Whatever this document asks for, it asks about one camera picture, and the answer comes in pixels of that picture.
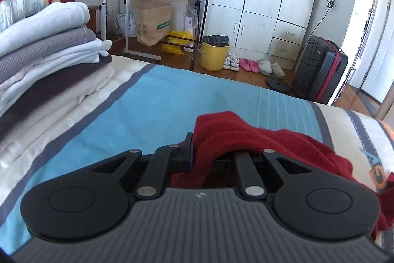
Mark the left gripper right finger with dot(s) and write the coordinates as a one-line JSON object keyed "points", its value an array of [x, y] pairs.
{"points": [[250, 185]]}

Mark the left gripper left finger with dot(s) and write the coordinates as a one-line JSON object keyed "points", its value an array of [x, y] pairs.
{"points": [[163, 163]]}

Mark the red knit cardigan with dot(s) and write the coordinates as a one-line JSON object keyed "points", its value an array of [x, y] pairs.
{"points": [[359, 148]]}

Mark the striped blue bed sheet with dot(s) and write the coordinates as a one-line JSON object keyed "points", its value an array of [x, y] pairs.
{"points": [[143, 106]]}

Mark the yellow plastic bag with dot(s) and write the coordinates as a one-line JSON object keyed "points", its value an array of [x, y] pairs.
{"points": [[174, 42]]}

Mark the cream folded garment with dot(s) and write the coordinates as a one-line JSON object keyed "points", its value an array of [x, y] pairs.
{"points": [[26, 132]]}

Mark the white sneakers pair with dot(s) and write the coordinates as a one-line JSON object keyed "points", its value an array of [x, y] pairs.
{"points": [[231, 62]]}

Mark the yellow trash bin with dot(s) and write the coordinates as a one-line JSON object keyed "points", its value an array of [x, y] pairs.
{"points": [[214, 51]]}

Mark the grey slippers pair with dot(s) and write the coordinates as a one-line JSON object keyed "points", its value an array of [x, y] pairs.
{"points": [[270, 69]]}

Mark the pink slippers pair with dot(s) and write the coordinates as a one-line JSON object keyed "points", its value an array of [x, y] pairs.
{"points": [[249, 65]]}

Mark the white folded garment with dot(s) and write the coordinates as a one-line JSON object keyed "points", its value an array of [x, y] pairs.
{"points": [[13, 87]]}

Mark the clear plastic bag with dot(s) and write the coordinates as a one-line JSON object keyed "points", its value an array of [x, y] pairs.
{"points": [[191, 22]]}

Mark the brown paper bag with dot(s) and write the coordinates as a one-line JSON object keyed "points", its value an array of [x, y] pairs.
{"points": [[153, 22]]}

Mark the black red suitcase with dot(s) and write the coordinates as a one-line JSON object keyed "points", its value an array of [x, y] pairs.
{"points": [[321, 67]]}

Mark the white rolling side table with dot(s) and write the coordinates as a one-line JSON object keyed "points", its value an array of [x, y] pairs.
{"points": [[195, 47]]}

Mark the light grey folded garment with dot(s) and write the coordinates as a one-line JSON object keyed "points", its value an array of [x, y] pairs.
{"points": [[54, 19]]}

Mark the light blue quilted pillow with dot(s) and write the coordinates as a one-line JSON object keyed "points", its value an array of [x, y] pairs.
{"points": [[13, 11]]}

